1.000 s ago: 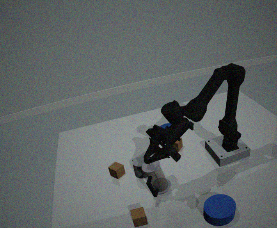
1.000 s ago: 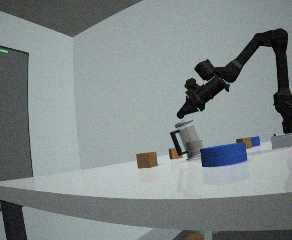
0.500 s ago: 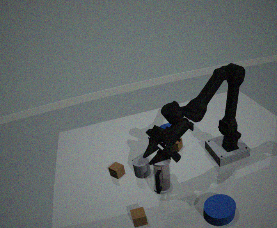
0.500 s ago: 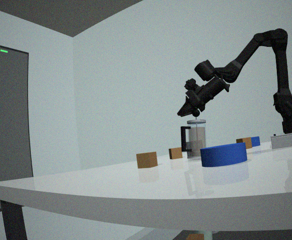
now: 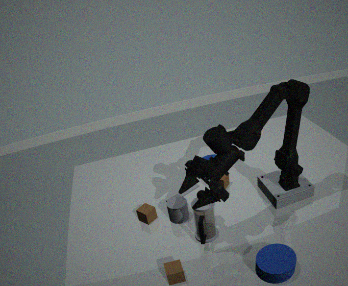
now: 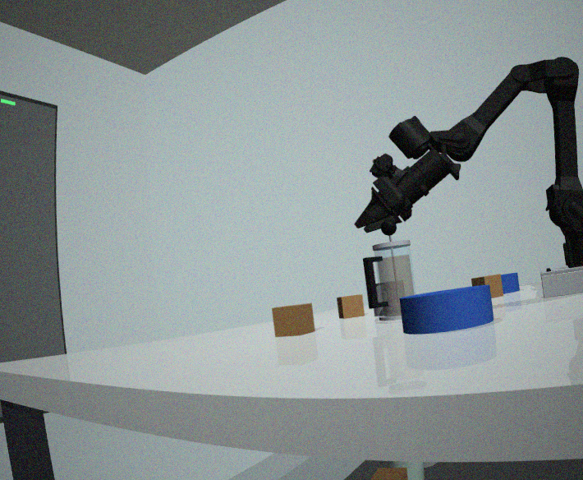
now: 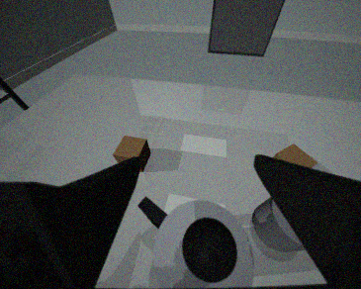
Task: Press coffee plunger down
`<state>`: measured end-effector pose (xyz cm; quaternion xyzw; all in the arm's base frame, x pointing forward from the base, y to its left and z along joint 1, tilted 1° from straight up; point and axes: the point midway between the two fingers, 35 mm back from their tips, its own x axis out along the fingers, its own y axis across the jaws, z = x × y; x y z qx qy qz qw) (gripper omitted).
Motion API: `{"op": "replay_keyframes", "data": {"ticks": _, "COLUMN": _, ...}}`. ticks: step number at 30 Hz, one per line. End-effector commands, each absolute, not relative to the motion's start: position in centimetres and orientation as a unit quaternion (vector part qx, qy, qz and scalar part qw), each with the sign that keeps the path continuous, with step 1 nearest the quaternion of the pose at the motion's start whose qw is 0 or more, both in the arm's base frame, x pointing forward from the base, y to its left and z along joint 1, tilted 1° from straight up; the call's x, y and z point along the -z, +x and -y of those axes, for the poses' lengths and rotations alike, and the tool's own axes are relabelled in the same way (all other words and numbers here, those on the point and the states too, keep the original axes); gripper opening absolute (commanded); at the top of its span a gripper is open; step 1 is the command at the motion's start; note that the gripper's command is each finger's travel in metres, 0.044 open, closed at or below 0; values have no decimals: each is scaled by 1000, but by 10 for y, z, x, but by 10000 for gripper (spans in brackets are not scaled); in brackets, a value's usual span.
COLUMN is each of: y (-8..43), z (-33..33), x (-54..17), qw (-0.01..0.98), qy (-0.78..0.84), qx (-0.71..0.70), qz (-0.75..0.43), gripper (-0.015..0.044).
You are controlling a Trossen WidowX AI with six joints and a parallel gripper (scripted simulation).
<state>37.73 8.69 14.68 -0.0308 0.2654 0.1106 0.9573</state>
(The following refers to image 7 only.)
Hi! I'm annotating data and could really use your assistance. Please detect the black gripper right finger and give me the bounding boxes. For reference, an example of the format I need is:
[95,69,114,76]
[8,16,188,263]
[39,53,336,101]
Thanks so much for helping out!
[253,154,361,284]

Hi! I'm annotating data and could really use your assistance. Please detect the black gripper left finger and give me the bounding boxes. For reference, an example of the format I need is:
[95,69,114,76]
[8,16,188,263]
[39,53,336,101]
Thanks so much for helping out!
[0,156,140,288]

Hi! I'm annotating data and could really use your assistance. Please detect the brown cube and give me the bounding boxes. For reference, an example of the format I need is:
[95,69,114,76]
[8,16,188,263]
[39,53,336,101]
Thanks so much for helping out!
[273,144,318,167]
[112,136,150,172]

